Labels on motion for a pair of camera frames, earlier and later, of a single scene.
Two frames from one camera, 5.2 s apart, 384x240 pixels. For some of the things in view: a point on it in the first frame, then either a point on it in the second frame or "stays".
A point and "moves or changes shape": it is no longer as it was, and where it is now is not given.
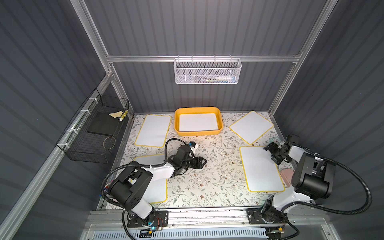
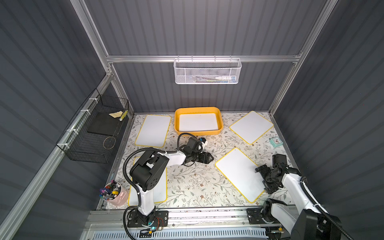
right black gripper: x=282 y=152 → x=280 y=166
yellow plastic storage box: x=192 y=110 stays
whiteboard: x=191 y=122 stays
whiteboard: x=261 y=172 moves or changes shape
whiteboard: x=154 y=131 stays
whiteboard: x=251 y=126 stays
